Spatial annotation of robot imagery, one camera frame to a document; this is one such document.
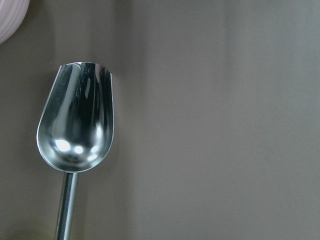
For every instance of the pink ice bowl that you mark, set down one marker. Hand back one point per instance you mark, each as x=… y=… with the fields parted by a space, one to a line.
x=12 y=14

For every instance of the steel ice scoop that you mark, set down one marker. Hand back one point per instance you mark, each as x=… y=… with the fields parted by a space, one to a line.
x=76 y=129

